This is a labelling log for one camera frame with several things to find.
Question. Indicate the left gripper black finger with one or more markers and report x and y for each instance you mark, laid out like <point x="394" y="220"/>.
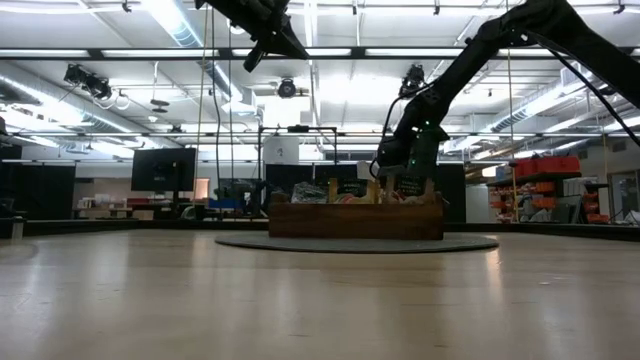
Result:
<point x="285" y="50"/>
<point x="294" y="42"/>

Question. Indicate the wooden tea organizer box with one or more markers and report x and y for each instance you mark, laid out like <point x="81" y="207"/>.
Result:
<point x="350" y="222"/>

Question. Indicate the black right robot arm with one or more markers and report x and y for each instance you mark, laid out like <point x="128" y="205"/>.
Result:
<point x="465" y="55"/>

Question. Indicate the black ceiling spotlight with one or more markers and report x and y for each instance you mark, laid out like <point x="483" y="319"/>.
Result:
<point x="287" y="88"/>
<point x="607" y="91"/>
<point x="87" y="80"/>
<point x="414" y="74"/>

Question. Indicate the white sheet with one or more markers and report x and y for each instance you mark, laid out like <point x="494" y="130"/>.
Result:
<point x="364" y="170"/>

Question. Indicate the black curtain panel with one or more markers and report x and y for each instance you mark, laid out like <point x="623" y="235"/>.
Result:
<point x="37" y="192"/>
<point x="452" y="192"/>
<point x="280" y="175"/>

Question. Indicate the shelf with red bins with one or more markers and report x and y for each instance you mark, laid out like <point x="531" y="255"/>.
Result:
<point x="545" y="165"/>

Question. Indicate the black television on stand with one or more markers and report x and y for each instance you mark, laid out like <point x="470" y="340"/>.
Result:
<point x="162" y="170"/>

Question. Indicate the grey round mat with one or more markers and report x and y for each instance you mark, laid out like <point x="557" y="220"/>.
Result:
<point x="250" y="243"/>

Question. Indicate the background workbench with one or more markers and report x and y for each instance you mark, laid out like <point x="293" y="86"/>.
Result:
<point x="125" y="207"/>

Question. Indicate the black overhead frame bar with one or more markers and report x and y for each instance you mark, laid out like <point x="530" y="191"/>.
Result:
<point x="225" y="52"/>

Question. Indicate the silver ventilation duct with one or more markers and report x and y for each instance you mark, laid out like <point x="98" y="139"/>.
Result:
<point x="65" y="107"/>
<point x="540" y="105"/>

